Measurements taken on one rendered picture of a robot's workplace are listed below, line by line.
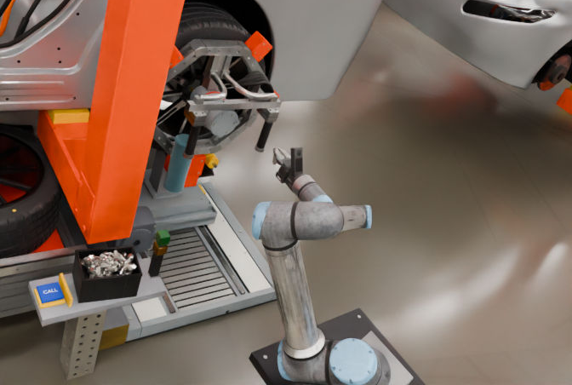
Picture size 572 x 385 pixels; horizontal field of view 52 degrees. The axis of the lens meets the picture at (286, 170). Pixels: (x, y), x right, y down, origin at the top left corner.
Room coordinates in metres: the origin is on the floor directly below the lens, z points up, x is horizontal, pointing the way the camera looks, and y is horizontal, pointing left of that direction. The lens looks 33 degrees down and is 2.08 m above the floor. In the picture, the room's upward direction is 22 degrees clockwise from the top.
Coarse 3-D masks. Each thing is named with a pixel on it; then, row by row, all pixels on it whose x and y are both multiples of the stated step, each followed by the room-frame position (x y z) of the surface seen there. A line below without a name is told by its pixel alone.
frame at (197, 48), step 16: (192, 48) 2.07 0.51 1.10; (208, 48) 2.10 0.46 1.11; (224, 48) 2.15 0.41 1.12; (240, 48) 2.21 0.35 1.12; (256, 64) 2.28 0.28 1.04; (256, 112) 2.34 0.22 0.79; (240, 128) 2.30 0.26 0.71; (160, 144) 2.03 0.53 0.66; (208, 144) 2.23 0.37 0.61; (224, 144) 2.25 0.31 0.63
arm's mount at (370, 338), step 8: (368, 336) 1.63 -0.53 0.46; (376, 336) 1.63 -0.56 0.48; (376, 344) 1.60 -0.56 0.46; (384, 352) 1.58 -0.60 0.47; (392, 360) 1.55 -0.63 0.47; (392, 368) 1.53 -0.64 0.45; (400, 368) 1.53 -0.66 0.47; (392, 376) 1.50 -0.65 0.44; (400, 376) 1.50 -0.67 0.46; (408, 376) 1.50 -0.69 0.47; (392, 384) 1.48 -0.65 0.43; (400, 384) 1.48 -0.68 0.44; (408, 384) 1.50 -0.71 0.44
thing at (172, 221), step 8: (208, 208) 2.36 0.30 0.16; (160, 216) 2.17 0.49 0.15; (168, 216) 2.20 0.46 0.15; (176, 216) 2.22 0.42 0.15; (184, 216) 2.24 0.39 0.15; (192, 216) 2.24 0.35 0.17; (200, 216) 2.28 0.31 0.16; (208, 216) 2.31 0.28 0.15; (160, 224) 2.12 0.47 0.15; (168, 224) 2.15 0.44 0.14; (176, 224) 2.19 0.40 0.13; (184, 224) 2.22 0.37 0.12; (192, 224) 2.25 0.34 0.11; (200, 224) 2.29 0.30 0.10
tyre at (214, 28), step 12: (192, 0) 2.34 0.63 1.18; (192, 12) 2.23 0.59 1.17; (204, 12) 2.27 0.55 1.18; (216, 12) 2.32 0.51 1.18; (180, 24) 2.14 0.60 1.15; (192, 24) 2.15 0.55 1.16; (204, 24) 2.17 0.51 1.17; (216, 24) 2.21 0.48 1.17; (228, 24) 2.26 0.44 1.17; (240, 24) 2.42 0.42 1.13; (180, 36) 2.10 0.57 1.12; (192, 36) 2.14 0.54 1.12; (204, 36) 2.17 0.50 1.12; (216, 36) 2.21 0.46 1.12; (228, 36) 2.25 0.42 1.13; (240, 36) 2.29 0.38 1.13; (180, 48) 2.11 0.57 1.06; (264, 60) 2.42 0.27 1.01; (264, 72) 2.43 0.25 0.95; (156, 144) 2.10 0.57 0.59
